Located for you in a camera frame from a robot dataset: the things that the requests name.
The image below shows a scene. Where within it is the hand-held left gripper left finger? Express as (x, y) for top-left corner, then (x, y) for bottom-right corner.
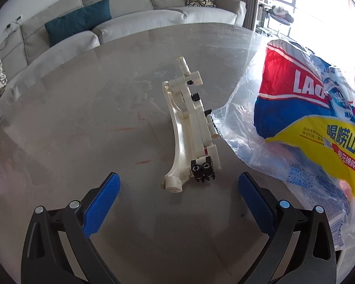
(21, 172), (122, 284)

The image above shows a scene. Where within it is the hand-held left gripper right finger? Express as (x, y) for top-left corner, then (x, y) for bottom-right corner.
(238, 172), (338, 284)

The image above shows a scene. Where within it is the white toy block figure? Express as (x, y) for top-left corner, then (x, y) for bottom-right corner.
(160, 56), (222, 194)

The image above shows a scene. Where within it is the printed clear plastic bag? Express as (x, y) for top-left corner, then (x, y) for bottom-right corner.
(211, 31), (355, 252)

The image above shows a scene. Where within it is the teal pillow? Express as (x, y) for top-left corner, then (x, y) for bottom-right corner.
(44, 0), (112, 47)

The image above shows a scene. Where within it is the grey fabric sofa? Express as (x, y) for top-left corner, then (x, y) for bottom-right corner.
(0, 0), (247, 110)

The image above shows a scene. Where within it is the black chair with clothes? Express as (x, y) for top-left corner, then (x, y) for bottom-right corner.
(265, 4), (295, 36)

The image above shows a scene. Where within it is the large window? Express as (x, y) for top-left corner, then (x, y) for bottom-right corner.
(272, 0), (344, 36)

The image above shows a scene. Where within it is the black charger cable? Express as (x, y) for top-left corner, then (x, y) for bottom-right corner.
(0, 24), (18, 54)

